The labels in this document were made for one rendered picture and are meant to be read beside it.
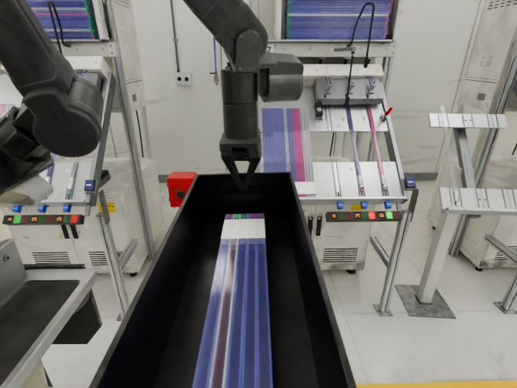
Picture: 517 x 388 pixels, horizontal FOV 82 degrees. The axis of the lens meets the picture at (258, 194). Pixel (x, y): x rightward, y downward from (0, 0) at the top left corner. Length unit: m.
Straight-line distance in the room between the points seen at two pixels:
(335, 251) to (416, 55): 2.27
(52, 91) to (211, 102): 2.83
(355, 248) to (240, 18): 1.70
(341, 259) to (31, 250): 1.91
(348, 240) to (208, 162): 1.97
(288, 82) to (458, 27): 3.31
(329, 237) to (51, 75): 1.66
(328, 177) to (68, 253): 1.62
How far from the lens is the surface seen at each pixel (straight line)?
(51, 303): 0.47
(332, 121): 1.63
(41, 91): 0.46
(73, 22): 1.88
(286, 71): 0.50
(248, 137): 0.49
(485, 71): 2.48
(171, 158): 3.46
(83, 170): 1.63
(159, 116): 3.37
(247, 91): 0.48
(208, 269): 0.47
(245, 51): 0.44
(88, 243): 2.10
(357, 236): 1.94
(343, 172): 1.49
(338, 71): 1.75
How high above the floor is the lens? 1.32
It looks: 25 degrees down
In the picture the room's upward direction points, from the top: straight up
